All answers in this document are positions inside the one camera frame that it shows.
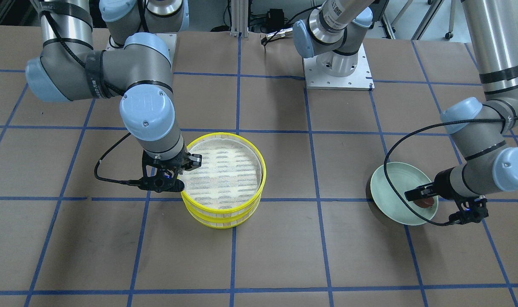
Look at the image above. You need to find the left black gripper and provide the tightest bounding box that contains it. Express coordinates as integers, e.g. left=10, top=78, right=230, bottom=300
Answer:
left=404, top=168, right=459, bottom=201

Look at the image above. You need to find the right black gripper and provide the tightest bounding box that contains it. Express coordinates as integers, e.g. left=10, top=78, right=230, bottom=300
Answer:
left=142, top=150, right=203, bottom=177

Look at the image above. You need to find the yellow steamer top layer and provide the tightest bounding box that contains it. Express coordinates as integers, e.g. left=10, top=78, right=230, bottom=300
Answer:
left=179, top=132, right=266, bottom=209

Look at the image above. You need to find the yellow steamer layer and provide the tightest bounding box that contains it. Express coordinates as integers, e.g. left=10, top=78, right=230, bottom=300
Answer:
left=182, top=192, right=261, bottom=229
left=179, top=132, right=266, bottom=209

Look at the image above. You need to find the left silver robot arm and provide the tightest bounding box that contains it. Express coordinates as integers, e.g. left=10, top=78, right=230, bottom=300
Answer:
left=292, top=0, right=518, bottom=200

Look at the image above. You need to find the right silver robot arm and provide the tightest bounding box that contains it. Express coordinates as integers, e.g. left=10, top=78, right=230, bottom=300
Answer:
left=25, top=0, right=202, bottom=174

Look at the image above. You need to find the yellow steamer bottom layer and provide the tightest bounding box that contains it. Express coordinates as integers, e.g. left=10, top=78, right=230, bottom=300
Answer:
left=182, top=192, right=261, bottom=229

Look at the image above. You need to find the light green round plate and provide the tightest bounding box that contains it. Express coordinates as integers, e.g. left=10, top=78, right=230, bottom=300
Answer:
left=370, top=162, right=439, bottom=226

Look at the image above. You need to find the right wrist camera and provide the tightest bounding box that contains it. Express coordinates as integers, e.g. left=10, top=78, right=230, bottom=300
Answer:
left=138, top=169, right=185, bottom=194

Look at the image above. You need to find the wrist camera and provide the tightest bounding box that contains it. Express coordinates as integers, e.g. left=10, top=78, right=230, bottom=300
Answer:
left=449, top=195, right=489, bottom=225
left=138, top=169, right=185, bottom=194

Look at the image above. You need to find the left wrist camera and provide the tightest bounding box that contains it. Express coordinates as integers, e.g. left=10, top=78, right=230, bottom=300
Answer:
left=449, top=195, right=489, bottom=225

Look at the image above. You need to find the camera black cable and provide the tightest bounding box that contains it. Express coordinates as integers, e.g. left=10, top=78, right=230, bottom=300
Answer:
left=94, top=132, right=141, bottom=185
left=383, top=118, right=512, bottom=226

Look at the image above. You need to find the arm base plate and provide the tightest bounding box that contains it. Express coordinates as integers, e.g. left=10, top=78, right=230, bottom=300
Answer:
left=302, top=44, right=375, bottom=91

